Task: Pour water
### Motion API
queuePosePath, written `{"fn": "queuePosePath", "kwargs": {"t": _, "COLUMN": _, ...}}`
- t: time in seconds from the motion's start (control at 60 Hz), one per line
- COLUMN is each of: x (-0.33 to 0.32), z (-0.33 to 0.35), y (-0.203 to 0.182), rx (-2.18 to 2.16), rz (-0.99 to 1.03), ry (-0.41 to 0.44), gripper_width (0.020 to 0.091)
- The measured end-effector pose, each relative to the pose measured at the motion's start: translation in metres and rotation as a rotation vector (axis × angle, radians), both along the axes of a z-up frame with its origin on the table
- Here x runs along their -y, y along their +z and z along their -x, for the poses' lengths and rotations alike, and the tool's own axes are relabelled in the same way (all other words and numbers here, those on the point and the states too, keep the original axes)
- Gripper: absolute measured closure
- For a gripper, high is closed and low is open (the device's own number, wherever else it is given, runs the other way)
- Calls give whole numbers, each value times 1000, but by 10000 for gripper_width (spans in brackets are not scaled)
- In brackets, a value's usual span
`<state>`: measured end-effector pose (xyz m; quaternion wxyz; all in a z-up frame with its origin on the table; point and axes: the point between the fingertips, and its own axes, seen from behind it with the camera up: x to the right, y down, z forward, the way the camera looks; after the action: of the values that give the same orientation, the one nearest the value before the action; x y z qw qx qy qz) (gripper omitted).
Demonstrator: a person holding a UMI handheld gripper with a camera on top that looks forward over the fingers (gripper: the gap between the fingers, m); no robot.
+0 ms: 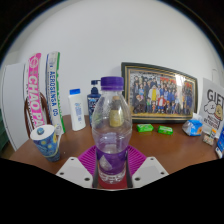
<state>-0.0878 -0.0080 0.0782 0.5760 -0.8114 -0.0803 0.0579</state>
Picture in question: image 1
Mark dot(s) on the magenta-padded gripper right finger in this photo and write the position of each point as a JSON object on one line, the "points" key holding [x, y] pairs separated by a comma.
{"points": [[148, 168]]}

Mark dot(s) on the white bottle with blue cap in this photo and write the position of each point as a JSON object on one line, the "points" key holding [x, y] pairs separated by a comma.
{"points": [[77, 111]]}

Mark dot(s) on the white refrigerator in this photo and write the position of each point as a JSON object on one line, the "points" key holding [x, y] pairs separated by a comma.
{"points": [[13, 106]]}

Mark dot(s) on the framed group photo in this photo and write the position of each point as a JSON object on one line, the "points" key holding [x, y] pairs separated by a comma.
{"points": [[160, 91]]}

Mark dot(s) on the blue tissue pack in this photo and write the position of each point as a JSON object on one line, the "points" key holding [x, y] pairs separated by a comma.
{"points": [[192, 126]]}

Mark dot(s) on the white paper gift bag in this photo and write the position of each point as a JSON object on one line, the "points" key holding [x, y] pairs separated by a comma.
{"points": [[213, 103]]}

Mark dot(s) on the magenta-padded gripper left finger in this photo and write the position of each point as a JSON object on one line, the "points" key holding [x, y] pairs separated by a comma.
{"points": [[76, 168]]}

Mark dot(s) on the blue starry print paper cup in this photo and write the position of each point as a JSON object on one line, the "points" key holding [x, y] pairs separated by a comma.
{"points": [[48, 143]]}

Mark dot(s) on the clear purple-capped water bottle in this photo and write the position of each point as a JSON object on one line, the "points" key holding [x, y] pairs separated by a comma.
{"points": [[111, 140]]}

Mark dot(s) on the small brown box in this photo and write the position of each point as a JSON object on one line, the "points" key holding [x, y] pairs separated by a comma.
{"points": [[209, 138]]}

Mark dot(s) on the dark blue pump bottle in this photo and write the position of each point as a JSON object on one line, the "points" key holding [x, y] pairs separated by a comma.
{"points": [[92, 100]]}

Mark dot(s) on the white blue shuttlecock tube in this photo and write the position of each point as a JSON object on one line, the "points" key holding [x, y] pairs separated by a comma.
{"points": [[55, 93]]}

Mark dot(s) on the small green packet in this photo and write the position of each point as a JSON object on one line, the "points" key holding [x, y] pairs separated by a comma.
{"points": [[165, 130], [145, 127]]}

